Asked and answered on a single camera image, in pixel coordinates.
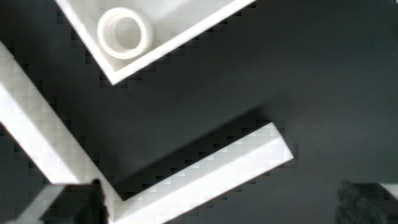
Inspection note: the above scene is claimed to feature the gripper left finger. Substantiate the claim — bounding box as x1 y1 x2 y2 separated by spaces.
39 179 109 224

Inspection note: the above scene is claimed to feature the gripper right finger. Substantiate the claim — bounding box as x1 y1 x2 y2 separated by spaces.
336 181 398 224

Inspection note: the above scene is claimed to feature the white square tabletop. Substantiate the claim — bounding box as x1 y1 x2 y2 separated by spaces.
55 0 256 84

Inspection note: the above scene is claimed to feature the white U-shaped obstacle fence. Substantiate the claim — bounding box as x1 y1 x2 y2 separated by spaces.
0 43 294 224

